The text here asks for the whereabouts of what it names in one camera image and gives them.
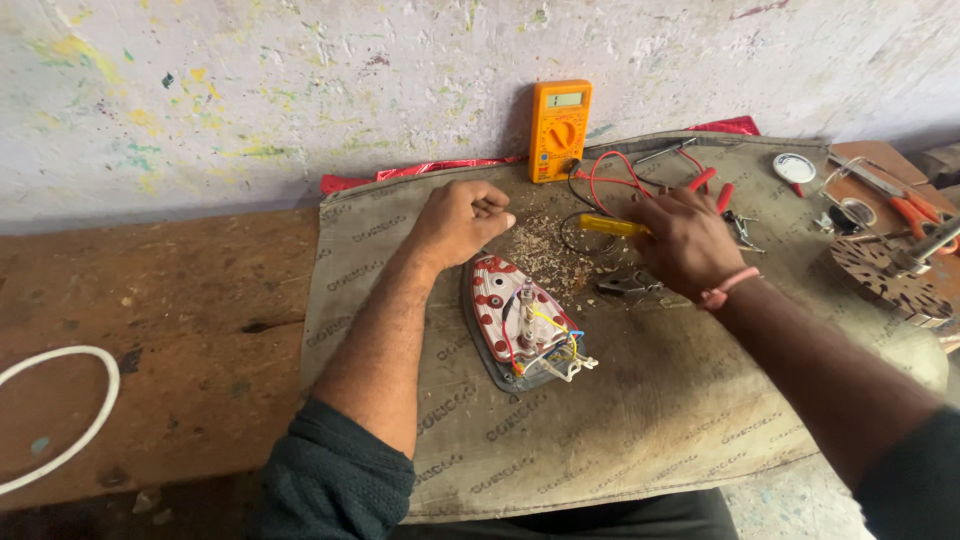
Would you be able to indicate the person's left hand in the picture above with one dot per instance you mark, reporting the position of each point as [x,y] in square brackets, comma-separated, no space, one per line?
[457,223]

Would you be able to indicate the small pile of screws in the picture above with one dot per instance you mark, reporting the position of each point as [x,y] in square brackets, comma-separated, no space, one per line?
[741,229]

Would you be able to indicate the metal rod tool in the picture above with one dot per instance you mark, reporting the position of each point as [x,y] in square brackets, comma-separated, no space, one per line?
[930,244]

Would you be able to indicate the wooden board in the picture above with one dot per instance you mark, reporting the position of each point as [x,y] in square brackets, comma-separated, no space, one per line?
[885,187]

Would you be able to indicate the black multimeter probe lead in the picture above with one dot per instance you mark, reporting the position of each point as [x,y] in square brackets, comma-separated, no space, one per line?
[581,225]

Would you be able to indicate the red multimeter probe lead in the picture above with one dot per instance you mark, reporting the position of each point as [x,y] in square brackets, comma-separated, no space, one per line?
[611,176]

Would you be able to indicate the person's right fingers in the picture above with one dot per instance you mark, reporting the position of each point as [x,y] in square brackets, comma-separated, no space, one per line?
[651,217]

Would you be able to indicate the white round lid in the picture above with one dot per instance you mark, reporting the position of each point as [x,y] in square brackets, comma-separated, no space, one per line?
[794,169]

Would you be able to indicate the small metal bracket part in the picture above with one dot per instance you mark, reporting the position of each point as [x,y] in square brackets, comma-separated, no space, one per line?
[628,283]

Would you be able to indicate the orange digital multimeter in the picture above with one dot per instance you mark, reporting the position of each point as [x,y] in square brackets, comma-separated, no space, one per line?
[559,130]

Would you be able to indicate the opened electric iron base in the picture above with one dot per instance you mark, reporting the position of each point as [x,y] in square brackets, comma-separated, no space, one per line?
[525,321]

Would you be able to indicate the person's dark green sleeves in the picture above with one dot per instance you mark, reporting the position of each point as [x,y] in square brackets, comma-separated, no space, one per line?
[337,476]

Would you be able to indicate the person's right hand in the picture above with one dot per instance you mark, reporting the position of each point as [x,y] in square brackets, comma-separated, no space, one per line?
[686,244]

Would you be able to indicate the grey printed cloth mat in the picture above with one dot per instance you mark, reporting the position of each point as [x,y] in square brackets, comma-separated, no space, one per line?
[600,360]

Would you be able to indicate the red foil sheet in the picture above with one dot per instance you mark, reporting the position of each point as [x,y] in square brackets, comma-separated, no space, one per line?
[450,169]

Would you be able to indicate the perforated round metal disc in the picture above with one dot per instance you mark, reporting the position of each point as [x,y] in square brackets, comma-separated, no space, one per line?
[889,281]

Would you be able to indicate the pile of wood shavings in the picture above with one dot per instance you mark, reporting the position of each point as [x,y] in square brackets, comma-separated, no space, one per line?
[551,251]

